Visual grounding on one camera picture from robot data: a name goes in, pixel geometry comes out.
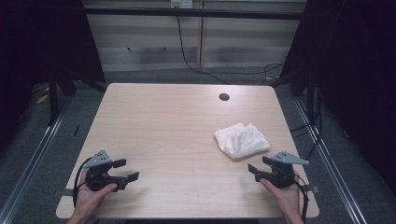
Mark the metal floor rail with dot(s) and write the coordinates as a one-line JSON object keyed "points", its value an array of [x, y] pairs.
{"points": [[31, 165], [333, 161]]}

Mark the black metal stand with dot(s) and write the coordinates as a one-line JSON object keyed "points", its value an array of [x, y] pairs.
{"points": [[53, 99], [310, 96]]}

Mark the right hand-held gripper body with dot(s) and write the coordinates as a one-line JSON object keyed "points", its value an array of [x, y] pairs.
{"points": [[281, 174]]}

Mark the grey tape piece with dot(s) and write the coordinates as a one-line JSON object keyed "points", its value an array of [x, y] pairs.
{"points": [[67, 192], [312, 188]]}

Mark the person's left hand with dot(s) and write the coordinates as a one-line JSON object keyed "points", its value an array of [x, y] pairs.
{"points": [[87, 202]]}

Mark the yellow floor tape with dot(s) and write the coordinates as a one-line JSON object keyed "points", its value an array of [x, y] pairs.
{"points": [[42, 99]]}

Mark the dark curtain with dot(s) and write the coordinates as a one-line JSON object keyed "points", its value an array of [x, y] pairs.
{"points": [[37, 46], [355, 77]]}

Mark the small black floor piece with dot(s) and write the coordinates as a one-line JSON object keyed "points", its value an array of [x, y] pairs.
{"points": [[76, 130]]}

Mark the person's right hand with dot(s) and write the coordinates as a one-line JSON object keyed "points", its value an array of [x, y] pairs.
{"points": [[288, 200]]}

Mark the black horizontal bar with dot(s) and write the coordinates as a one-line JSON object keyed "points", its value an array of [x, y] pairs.
{"points": [[193, 13]]}

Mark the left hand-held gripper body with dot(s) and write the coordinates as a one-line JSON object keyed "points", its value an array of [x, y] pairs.
{"points": [[98, 179]]}

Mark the white towel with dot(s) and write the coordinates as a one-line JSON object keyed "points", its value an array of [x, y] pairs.
{"points": [[241, 140]]}

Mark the white wall socket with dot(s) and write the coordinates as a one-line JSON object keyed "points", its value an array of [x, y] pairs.
{"points": [[181, 3]]}

